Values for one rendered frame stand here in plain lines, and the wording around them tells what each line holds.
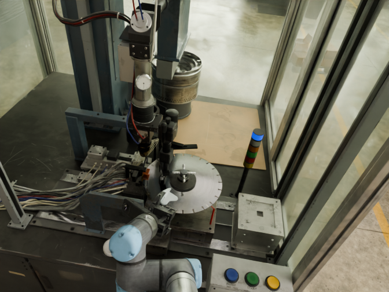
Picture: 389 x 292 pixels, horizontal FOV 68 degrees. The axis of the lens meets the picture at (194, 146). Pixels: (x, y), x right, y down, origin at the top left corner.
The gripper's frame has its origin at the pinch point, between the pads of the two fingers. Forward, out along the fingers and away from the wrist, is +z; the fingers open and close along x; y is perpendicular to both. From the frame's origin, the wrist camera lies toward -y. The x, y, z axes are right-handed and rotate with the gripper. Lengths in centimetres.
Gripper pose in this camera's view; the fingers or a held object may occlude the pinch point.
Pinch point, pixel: (163, 204)
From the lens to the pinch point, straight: 106.6
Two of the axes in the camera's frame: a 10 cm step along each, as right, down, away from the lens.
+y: 9.3, 3.1, -2.0
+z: 2.4, -0.7, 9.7
